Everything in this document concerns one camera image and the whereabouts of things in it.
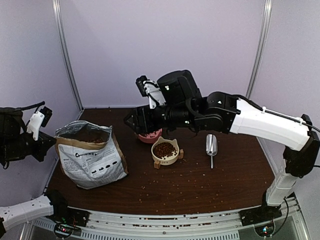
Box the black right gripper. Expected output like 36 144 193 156
123 104 196 135

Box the dog food bag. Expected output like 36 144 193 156
54 120 129 190

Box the metal food scoop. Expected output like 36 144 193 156
205 134 218 169

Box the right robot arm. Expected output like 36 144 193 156
123 70 320 221

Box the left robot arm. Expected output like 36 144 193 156
0 101 72 235

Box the pink pet bowl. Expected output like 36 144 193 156
136 129 162 144

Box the cream pet bowl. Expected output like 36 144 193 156
151 136 180 169

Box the brown kibble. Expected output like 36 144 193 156
153 142 177 159

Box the wooden bowl stand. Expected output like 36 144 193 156
152 149 184 169

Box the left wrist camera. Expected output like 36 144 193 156
26 106 53 141

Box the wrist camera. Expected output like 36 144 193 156
135 75 166 109
26 106 53 141

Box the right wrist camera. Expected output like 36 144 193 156
135 75 166 109

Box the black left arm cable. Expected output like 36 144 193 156
0 100 46 118

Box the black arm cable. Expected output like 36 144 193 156
0 100 46 118
262 107 320 168

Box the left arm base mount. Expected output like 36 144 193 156
46 207 90 227

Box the left aluminium frame post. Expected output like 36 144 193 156
52 0 84 112

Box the aluminium frame post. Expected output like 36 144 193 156
52 0 84 112
241 0 273 112

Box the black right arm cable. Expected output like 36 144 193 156
262 107 320 168

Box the front aluminium rail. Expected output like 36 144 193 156
24 197 308 240

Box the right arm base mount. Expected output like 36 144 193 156
239 206 282 226

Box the right aluminium frame post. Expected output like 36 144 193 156
241 0 273 112

